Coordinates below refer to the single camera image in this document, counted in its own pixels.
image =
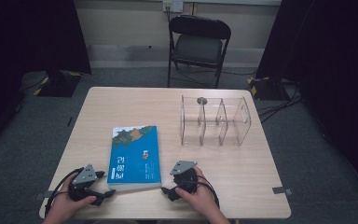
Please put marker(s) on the white wall socket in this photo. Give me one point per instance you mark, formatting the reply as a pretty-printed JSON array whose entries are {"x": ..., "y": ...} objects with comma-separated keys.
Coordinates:
[{"x": 173, "y": 5}]

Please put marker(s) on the person's left hand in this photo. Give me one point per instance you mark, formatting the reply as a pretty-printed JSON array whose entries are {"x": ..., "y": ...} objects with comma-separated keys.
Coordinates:
[{"x": 63, "y": 202}]

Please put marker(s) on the person's right hand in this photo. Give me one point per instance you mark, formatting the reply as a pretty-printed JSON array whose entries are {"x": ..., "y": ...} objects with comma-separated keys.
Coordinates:
[{"x": 203, "y": 199}]

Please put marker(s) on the blue book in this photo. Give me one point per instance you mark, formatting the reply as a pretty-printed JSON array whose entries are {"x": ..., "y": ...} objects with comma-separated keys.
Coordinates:
[{"x": 135, "y": 158}]

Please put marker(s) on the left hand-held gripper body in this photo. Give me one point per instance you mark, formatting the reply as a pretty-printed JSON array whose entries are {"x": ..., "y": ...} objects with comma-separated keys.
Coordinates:
[{"x": 84, "y": 177}]

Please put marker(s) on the black folding chair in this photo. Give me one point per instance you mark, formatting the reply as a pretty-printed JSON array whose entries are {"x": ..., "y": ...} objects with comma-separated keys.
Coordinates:
[{"x": 199, "y": 46}]

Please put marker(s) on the grey tape strip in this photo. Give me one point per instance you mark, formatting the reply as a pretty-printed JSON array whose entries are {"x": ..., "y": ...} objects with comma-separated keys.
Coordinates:
[
  {"x": 46, "y": 195},
  {"x": 282, "y": 190}
]

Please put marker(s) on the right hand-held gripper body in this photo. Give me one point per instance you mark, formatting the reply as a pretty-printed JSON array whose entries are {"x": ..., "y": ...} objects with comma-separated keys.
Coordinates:
[{"x": 185, "y": 179}]

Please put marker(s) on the clear acrylic book rack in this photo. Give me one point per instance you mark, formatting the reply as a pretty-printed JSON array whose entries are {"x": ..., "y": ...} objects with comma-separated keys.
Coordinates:
[{"x": 214, "y": 124}]

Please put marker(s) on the black curtain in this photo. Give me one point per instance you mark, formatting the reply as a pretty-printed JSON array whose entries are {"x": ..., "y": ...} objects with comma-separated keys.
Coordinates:
[
  {"x": 28, "y": 46},
  {"x": 332, "y": 62}
]

